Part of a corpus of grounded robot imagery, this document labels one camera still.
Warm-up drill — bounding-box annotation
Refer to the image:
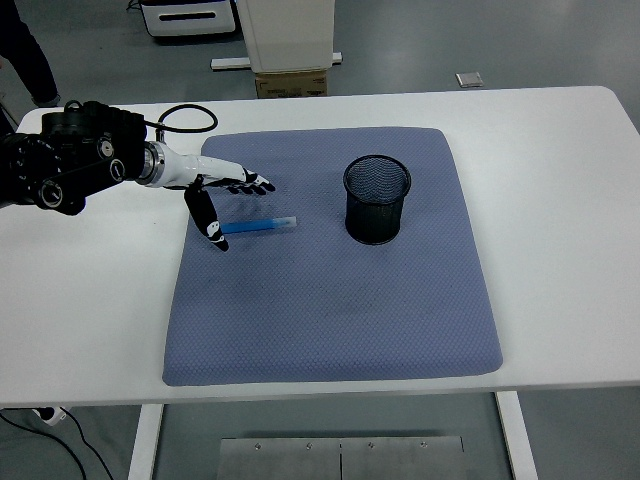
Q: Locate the white table leg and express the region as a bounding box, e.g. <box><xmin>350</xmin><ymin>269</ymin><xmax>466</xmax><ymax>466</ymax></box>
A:
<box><xmin>494</xmin><ymin>390</ymin><xmax>539</xmax><ymax>480</ymax></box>
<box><xmin>127</xmin><ymin>403</ymin><xmax>165</xmax><ymax>480</ymax></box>

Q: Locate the cardboard box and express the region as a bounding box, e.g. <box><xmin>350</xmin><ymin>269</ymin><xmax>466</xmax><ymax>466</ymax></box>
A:
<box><xmin>254</xmin><ymin>69</ymin><xmax>329</xmax><ymax>100</ymax></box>

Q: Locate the black mesh pen holder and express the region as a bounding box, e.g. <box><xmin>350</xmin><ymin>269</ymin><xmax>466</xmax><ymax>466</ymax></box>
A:
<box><xmin>342</xmin><ymin>154</ymin><xmax>412</xmax><ymax>246</ymax></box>

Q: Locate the black floor cable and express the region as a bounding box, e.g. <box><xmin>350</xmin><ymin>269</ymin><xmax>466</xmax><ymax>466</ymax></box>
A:
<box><xmin>64</xmin><ymin>413</ymin><xmax>116</xmax><ymax>480</ymax></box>
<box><xmin>0</xmin><ymin>409</ymin><xmax>85</xmax><ymax>480</ymax></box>

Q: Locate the white device with black slot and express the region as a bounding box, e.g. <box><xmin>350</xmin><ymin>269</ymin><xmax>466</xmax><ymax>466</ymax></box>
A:
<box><xmin>138</xmin><ymin>0</ymin><xmax>237</xmax><ymax>39</ymax></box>

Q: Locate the person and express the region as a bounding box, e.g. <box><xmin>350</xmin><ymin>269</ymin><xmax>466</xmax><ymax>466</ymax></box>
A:
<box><xmin>0</xmin><ymin>0</ymin><xmax>61</xmax><ymax>107</ymax></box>

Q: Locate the blue marker with clear cap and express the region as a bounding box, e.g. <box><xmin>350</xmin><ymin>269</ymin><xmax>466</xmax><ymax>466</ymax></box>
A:
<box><xmin>219</xmin><ymin>215</ymin><xmax>299</xmax><ymax>235</ymax></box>

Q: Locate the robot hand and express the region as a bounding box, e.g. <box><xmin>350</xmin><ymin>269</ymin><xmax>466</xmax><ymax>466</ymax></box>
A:
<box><xmin>160</xmin><ymin>144</ymin><xmax>277</xmax><ymax>254</ymax></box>

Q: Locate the blue-grey textured mat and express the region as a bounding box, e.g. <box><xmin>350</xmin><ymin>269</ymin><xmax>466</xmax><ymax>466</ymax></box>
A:
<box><xmin>162</xmin><ymin>127</ymin><xmax>504</xmax><ymax>387</ymax></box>

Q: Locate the grey metal plate with screws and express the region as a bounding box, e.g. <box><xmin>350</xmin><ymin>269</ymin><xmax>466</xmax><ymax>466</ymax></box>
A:
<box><xmin>218</xmin><ymin>435</ymin><xmax>465</xmax><ymax>480</ymax></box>

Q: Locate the white power strip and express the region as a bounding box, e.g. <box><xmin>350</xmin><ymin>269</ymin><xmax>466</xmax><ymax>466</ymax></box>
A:
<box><xmin>32</xmin><ymin>405</ymin><xmax>69</xmax><ymax>427</ymax></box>

